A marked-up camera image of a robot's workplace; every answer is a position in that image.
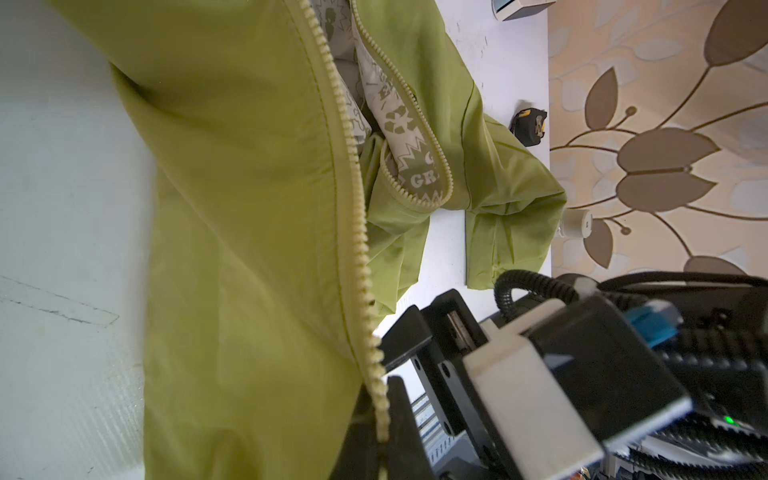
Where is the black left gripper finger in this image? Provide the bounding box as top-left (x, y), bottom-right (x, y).
top-left (329, 376), bottom-right (435, 480)

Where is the black tape measure with strap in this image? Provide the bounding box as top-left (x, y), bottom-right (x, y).
top-left (509, 107), bottom-right (548, 147)

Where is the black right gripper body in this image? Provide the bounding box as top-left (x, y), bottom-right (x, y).
top-left (381, 290), bottom-right (516, 479)

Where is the green zip-up hooded jacket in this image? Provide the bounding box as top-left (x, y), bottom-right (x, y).
top-left (54, 1), bottom-right (567, 479)

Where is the white tape roll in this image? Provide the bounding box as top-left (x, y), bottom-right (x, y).
top-left (557, 209), bottom-right (593, 239)

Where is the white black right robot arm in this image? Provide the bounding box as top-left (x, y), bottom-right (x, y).
top-left (383, 270), bottom-right (767, 479)

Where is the light blue white stapler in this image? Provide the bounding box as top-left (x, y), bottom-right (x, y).
top-left (491, 0), bottom-right (556, 22)

